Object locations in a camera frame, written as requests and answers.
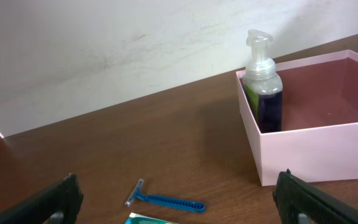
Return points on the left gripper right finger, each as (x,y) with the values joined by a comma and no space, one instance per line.
(300,202)

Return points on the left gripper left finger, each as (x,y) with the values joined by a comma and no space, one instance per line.
(58,203)

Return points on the green white toothpaste tube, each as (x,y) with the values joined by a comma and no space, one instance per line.
(135,218)

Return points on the clear foam pump bottle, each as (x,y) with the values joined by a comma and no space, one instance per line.
(262,85)

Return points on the pink open cardboard box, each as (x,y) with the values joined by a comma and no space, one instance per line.
(319,138)

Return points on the blue disposable razor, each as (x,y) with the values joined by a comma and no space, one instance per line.
(164,201)

